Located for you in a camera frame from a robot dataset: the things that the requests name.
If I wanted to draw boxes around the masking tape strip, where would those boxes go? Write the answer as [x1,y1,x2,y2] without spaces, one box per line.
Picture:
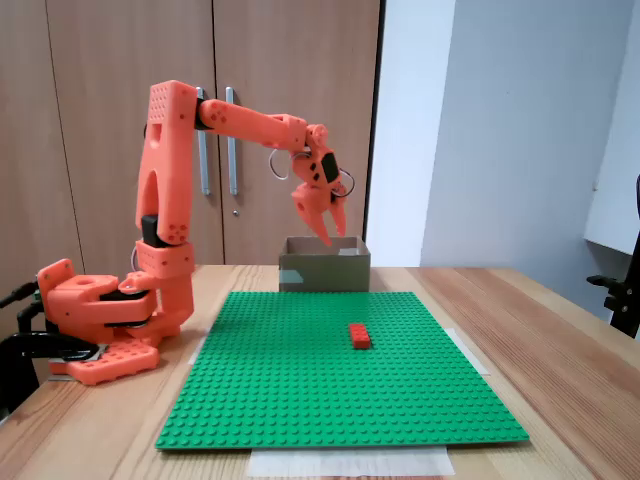
[247,446,456,479]
[444,327,491,376]
[187,324,214,366]

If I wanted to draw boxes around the black power cable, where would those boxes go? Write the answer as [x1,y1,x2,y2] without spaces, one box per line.
[0,281,41,309]

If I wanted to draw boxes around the red lego block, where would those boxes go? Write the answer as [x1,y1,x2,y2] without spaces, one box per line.
[348,323,373,350]

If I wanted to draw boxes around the thin servo cable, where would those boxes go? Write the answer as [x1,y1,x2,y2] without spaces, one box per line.
[329,168,356,201]
[268,148,294,180]

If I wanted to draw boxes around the green lego baseplate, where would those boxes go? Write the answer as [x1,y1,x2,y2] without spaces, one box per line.
[154,290,531,452]

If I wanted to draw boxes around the brown wooden cabinet door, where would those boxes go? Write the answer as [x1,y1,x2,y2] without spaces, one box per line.
[212,0,384,269]
[0,0,86,301]
[45,0,225,266]

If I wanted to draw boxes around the black stand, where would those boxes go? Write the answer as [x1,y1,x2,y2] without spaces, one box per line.
[586,173,640,342]

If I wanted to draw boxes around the black table clamp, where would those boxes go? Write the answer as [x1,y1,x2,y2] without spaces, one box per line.
[0,329,104,421]

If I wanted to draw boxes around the brown cardboard box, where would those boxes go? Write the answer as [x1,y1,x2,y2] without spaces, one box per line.
[277,234,372,294]

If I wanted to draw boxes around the metal cabinet door handle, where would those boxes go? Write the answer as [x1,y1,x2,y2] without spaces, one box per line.
[194,86,212,196]
[224,86,239,196]

